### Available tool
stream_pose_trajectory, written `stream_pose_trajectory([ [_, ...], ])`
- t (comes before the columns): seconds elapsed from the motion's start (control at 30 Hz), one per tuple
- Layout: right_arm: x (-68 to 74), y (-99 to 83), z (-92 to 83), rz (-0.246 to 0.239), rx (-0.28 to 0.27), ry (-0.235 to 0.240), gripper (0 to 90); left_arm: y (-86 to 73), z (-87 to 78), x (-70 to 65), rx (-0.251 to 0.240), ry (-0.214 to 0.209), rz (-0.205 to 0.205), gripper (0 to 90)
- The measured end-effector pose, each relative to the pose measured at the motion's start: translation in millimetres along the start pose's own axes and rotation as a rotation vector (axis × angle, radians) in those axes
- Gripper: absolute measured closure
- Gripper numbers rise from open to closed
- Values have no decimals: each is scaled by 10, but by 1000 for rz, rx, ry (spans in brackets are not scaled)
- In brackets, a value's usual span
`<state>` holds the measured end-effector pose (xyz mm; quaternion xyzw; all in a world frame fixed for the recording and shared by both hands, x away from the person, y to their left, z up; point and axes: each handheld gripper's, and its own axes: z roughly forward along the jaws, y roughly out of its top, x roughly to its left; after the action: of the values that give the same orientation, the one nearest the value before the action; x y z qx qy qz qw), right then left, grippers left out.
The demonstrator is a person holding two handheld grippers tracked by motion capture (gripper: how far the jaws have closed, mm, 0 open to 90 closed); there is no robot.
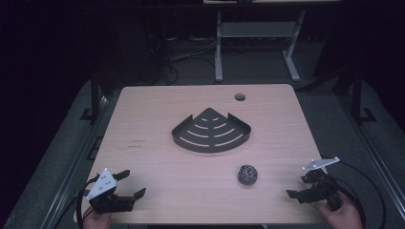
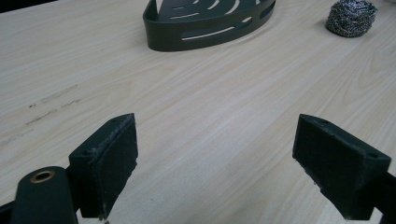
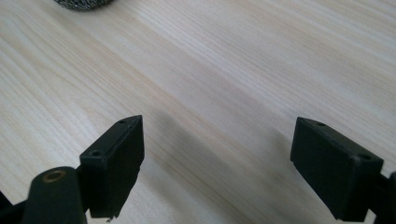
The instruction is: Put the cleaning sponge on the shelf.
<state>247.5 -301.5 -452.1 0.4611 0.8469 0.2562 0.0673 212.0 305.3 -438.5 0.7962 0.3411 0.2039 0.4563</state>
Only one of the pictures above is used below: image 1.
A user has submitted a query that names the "black metal post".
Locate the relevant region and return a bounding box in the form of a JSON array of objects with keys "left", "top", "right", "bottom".
[
  {"left": 350, "top": 71, "right": 378, "bottom": 126},
  {"left": 79, "top": 74, "right": 102, "bottom": 122}
]

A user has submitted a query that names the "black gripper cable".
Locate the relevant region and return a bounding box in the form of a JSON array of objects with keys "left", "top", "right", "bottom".
[
  {"left": 320, "top": 155, "right": 388, "bottom": 229},
  {"left": 75, "top": 175, "right": 100, "bottom": 229}
]

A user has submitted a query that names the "aluminium frame rail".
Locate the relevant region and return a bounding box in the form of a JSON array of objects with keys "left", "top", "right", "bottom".
[
  {"left": 39, "top": 94, "right": 111, "bottom": 229},
  {"left": 337, "top": 94, "right": 405, "bottom": 214}
]

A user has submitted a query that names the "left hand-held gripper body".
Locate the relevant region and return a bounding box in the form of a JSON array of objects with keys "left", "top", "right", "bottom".
[{"left": 86, "top": 167, "right": 136, "bottom": 215}]

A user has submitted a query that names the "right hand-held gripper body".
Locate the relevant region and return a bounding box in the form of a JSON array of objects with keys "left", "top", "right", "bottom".
[{"left": 295, "top": 156, "right": 342, "bottom": 213}]

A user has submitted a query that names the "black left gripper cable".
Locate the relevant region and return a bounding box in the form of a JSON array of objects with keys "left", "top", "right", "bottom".
[{"left": 75, "top": 175, "right": 100, "bottom": 229}]

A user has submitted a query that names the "steel wool ball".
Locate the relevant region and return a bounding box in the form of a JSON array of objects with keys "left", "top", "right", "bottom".
[{"left": 237, "top": 164, "right": 259, "bottom": 187}]

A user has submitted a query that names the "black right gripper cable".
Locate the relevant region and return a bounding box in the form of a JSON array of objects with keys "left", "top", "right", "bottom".
[{"left": 320, "top": 155, "right": 388, "bottom": 229}]

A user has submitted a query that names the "person's left hand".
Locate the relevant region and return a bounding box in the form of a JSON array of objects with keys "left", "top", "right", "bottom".
[{"left": 82, "top": 205, "right": 114, "bottom": 229}]

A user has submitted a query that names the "black metal corner shelf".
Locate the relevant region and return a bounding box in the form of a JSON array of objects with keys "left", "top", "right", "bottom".
[{"left": 170, "top": 107, "right": 252, "bottom": 154}]

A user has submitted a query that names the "bundle of floor cables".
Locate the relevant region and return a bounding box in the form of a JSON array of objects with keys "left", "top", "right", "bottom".
[{"left": 147, "top": 33, "right": 218, "bottom": 86}]

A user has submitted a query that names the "white metal desk frame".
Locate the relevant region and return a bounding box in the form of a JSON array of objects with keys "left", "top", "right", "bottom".
[{"left": 214, "top": 9, "right": 308, "bottom": 83}]

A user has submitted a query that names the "person's right hand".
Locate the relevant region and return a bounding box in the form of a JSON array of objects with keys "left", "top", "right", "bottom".
[{"left": 312, "top": 191, "right": 365, "bottom": 229}]

